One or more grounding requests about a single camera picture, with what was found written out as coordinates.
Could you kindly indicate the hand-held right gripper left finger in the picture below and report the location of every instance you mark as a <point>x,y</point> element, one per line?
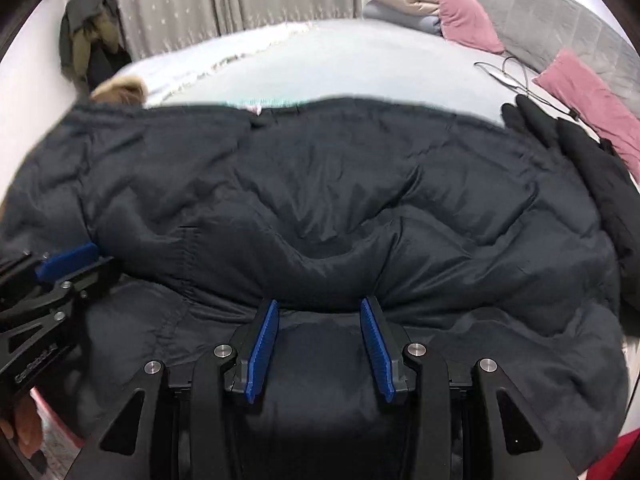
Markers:
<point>262,345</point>

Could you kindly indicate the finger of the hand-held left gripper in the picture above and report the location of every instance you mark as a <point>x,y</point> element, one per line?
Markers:
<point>95,275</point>
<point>70,260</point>

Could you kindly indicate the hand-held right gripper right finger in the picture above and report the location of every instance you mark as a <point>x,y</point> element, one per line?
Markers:
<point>377,350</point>

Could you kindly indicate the black quilted jacket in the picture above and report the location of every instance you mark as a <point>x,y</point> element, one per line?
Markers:
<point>325,200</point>

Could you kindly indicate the hanging dark clothes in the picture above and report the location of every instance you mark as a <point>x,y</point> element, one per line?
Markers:
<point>85,25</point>

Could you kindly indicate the person's left hand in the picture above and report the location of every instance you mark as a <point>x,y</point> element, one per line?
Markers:
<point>22,425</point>

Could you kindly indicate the brown fleece lined coat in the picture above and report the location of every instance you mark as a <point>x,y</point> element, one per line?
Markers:
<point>122,91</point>

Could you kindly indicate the white fringed blanket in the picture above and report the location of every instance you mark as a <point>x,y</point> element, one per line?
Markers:
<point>200,65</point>

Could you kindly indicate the red plastic chair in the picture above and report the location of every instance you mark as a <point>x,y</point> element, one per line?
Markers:
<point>631,455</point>

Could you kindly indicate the black folded garment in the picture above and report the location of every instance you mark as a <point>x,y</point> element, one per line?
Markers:
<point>600,185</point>

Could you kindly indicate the black hooded garment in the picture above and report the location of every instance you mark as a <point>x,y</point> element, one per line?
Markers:
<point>530,117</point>

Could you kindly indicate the grey bed sheet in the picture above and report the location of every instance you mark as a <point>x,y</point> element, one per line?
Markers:
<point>375,60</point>

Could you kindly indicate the grey star-print curtain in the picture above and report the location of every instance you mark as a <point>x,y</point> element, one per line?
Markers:
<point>200,0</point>

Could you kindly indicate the pink velvet pillow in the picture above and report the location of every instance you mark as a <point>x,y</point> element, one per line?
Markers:
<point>460,15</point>
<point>585,90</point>

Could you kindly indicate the grey pillow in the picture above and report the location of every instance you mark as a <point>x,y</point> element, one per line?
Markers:
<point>390,17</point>

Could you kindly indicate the grey padded headboard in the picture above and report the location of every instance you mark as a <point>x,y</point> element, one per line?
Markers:
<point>540,15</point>

